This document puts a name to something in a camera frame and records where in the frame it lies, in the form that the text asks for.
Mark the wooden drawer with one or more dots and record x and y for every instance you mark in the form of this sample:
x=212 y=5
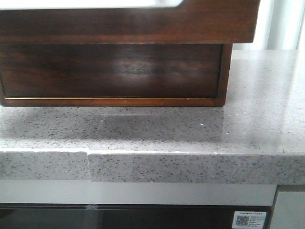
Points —
x=109 y=71
x=193 y=21

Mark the dark wooden drawer cabinet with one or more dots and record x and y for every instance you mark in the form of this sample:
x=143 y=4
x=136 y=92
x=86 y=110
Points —
x=224 y=78

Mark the white QR code sticker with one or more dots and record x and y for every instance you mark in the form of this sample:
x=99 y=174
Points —
x=248 y=220

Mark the black oven under counter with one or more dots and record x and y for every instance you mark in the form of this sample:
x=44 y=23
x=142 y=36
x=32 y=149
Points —
x=121 y=216

